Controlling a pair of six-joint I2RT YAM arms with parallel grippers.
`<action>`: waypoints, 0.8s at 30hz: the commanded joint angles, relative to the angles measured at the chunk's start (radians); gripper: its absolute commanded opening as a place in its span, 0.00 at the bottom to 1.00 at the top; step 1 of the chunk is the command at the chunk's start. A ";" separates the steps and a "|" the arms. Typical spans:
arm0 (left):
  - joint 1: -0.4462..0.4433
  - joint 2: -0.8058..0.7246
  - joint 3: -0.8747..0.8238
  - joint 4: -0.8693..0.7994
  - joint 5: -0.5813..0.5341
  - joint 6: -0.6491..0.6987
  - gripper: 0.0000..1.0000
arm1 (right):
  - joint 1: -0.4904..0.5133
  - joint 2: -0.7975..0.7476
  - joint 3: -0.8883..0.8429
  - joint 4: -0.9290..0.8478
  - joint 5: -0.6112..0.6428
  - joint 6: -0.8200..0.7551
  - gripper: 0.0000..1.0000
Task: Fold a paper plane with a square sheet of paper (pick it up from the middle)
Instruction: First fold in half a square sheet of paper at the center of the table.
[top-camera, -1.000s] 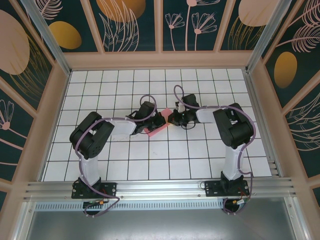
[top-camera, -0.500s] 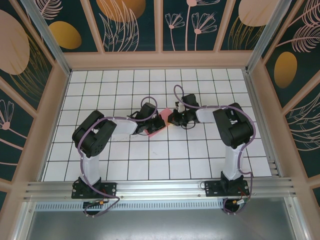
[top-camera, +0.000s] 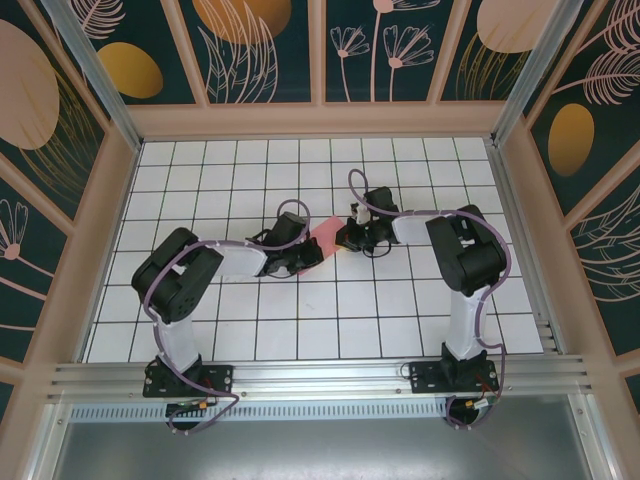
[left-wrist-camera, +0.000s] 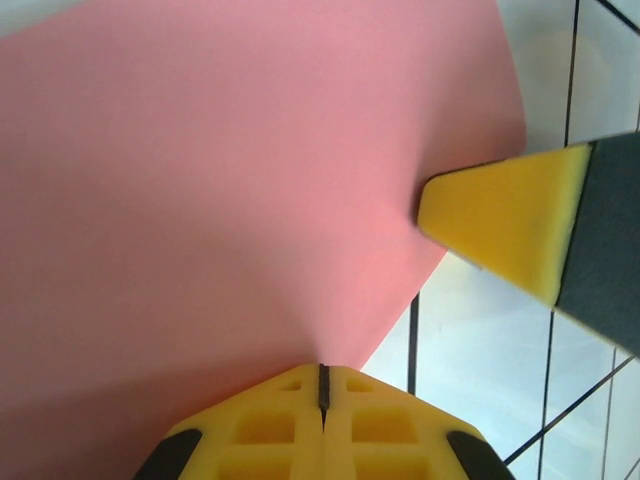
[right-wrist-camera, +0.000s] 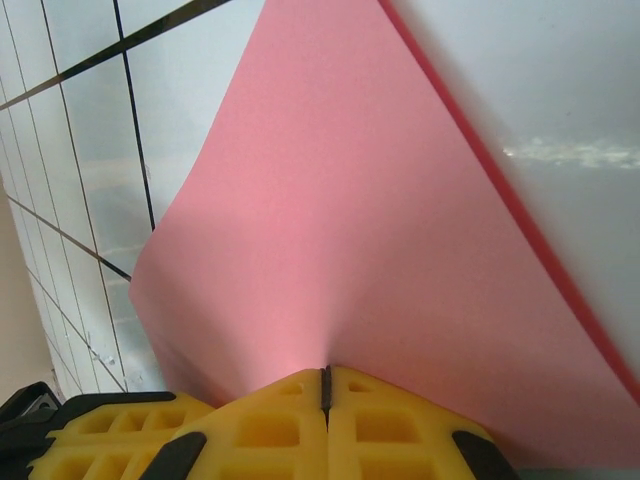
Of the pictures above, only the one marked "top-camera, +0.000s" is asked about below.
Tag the pink paper sheet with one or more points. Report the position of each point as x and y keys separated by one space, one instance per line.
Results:
x=327 y=235

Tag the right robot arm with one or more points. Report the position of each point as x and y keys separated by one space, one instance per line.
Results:
x=470 y=255

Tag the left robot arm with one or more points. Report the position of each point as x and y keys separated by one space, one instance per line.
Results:
x=175 y=275

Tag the grey metal sheet panel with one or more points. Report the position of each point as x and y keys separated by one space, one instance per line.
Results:
x=320 y=450

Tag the long aluminium mounting rail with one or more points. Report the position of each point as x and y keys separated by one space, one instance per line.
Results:
x=320 y=375

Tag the aluminium side rail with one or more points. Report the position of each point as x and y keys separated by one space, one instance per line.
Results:
x=525 y=250

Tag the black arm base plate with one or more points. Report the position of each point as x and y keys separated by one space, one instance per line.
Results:
x=217 y=380
x=425 y=377

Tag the aluminium corner post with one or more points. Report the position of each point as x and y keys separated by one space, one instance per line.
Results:
x=535 y=75
x=95 y=75

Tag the aluminium frame strut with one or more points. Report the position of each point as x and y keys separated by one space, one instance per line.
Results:
x=47 y=445
x=595 y=440

